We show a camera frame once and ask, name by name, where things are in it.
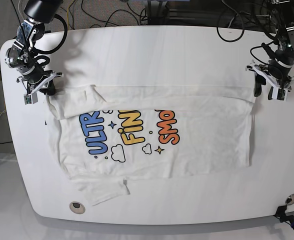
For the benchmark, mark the white printed T-shirt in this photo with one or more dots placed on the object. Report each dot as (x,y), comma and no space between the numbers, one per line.
(103,137)

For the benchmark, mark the black aluminium frame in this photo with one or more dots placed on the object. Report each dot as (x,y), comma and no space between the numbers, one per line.
(158,10)

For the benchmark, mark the black clamp with cable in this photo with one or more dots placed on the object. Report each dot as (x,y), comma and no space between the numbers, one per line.
(281,215)

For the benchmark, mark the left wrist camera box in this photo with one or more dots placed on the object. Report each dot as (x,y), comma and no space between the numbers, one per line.
(282,93)

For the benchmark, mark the table cable grommet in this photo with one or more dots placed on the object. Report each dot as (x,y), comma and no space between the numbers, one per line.
(77,207)
(290,200)

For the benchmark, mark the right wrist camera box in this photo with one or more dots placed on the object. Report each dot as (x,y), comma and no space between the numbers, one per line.
(31,98)

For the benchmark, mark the right table cable grommet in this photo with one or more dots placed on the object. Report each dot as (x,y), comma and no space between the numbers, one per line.
(290,200)

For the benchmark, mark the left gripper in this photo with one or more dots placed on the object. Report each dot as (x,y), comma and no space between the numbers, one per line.
(274,74)

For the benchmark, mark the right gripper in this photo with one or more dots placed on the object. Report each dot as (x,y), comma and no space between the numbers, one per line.
(40,82)

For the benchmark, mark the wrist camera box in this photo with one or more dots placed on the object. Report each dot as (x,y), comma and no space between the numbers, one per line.
(282,93)
(31,98)

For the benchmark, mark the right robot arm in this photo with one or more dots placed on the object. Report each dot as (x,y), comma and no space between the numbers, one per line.
(28,60)

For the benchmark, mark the left table cable grommet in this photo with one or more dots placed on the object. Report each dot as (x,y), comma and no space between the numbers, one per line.
(77,207)

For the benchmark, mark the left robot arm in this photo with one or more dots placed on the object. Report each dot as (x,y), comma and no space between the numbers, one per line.
(276,58)

